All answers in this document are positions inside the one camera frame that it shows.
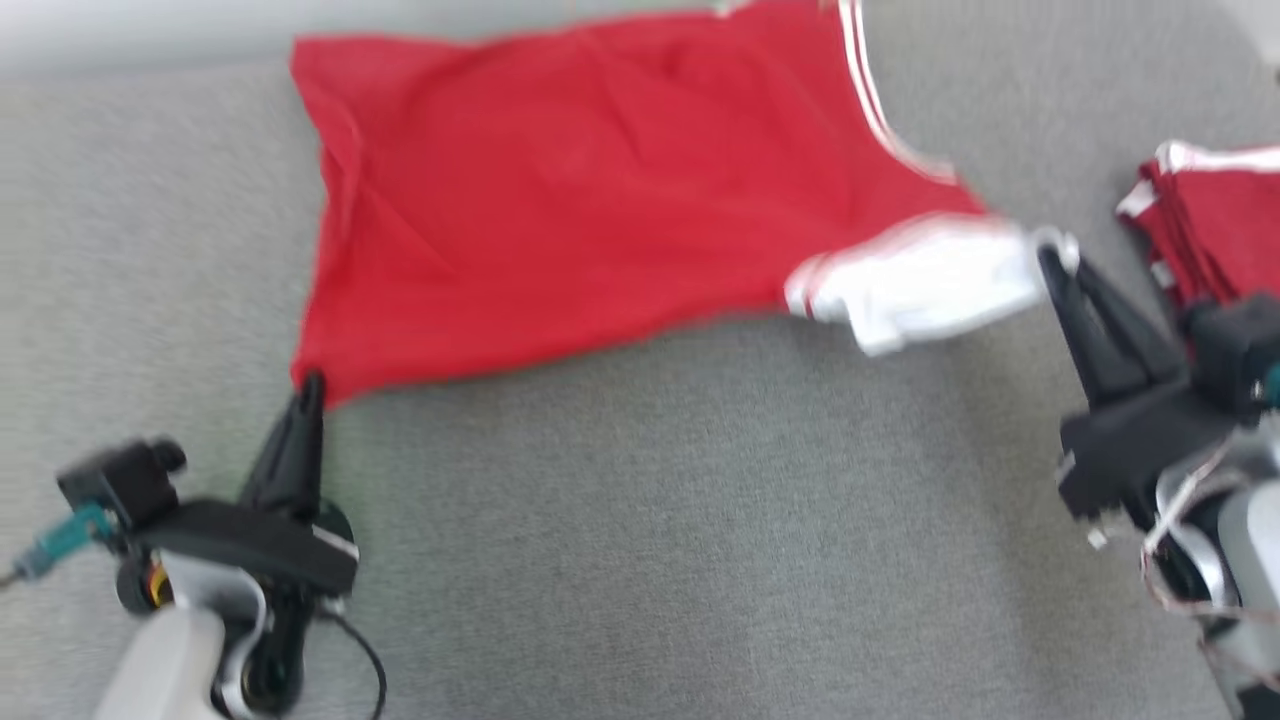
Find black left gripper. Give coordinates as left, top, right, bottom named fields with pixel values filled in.
left=128, top=370, right=361, bottom=603

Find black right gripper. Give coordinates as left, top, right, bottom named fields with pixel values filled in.
left=1035, top=243, right=1246, bottom=533

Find red shorts with white trim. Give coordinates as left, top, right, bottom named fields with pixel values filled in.
left=1115, top=140, right=1280, bottom=309

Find red Bulls basketball jersey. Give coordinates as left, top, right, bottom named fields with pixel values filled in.
left=288, top=0, right=1083, bottom=409

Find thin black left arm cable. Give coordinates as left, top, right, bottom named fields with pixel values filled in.
left=318, top=598, right=389, bottom=720

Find teal plug left camera cable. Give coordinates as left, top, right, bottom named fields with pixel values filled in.
left=0, top=503, right=116, bottom=589

